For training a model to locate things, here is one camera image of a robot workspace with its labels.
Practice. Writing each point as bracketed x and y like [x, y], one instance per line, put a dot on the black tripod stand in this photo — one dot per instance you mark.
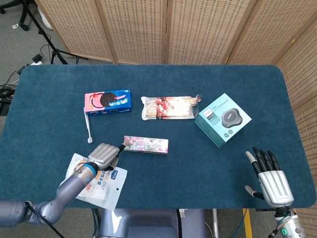
[45, 37]

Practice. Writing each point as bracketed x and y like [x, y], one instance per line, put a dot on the white disposable gloves pouch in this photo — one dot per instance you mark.
[106, 188]

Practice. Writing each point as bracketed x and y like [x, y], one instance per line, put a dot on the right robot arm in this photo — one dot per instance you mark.
[288, 223]

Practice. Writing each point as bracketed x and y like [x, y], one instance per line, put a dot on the woven bamboo folding screen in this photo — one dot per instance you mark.
[188, 29]

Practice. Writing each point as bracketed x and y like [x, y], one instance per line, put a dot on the blue pink cookie box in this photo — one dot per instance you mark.
[107, 102]

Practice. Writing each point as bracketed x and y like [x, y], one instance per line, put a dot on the blue table mat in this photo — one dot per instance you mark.
[158, 79]

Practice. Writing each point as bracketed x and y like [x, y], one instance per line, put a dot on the white toothbrush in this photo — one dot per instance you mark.
[88, 126]

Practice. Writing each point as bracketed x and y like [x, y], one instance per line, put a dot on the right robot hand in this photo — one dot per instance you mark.
[271, 179]

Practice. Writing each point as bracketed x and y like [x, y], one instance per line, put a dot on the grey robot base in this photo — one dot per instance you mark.
[151, 223]

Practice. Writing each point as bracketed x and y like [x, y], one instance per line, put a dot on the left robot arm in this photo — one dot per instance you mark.
[57, 196]

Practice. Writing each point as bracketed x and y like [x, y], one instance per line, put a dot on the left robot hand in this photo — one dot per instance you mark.
[105, 156]

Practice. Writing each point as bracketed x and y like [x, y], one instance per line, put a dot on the floral pattern small box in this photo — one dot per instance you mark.
[148, 145]

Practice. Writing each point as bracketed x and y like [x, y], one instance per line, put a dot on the clear pack of biscuit sticks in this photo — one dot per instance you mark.
[171, 107]

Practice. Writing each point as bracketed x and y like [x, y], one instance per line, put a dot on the black office chair base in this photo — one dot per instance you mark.
[15, 12]

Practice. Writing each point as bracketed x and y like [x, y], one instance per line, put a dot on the teal white speaker box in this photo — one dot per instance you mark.
[223, 120]

